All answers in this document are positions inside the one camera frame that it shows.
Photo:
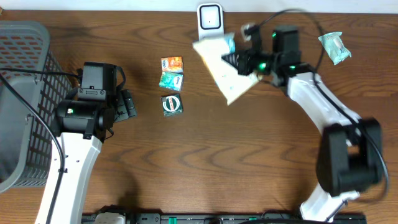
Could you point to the light teal packet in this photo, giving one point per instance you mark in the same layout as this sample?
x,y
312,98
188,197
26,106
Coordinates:
x,y
334,47

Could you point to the white barcode scanner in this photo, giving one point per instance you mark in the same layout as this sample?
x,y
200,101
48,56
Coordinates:
x,y
210,20

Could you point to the yellow snack bag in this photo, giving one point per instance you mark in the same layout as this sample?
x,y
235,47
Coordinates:
x,y
231,84

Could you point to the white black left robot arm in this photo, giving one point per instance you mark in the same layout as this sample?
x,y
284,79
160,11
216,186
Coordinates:
x,y
80,127

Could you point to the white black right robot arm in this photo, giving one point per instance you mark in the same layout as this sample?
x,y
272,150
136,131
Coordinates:
x,y
350,156

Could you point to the green Zam-Buk box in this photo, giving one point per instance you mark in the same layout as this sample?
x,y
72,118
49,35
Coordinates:
x,y
171,105

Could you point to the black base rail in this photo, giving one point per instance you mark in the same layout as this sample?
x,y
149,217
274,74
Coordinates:
x,y
117,214

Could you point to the teal tissue packet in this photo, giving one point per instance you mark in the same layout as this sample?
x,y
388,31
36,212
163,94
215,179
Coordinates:
x,y
171,81

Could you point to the grey plastic mesh basket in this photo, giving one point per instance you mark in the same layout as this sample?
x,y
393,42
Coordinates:
x,y
26,147

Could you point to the orange tissue packet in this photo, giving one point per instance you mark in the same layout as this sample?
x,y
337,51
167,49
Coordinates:
x,y
172,64

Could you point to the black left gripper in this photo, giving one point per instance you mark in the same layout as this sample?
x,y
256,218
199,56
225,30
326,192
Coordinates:
x,y
125,103

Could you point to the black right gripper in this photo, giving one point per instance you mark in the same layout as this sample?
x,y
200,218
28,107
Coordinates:
x,y
241,63

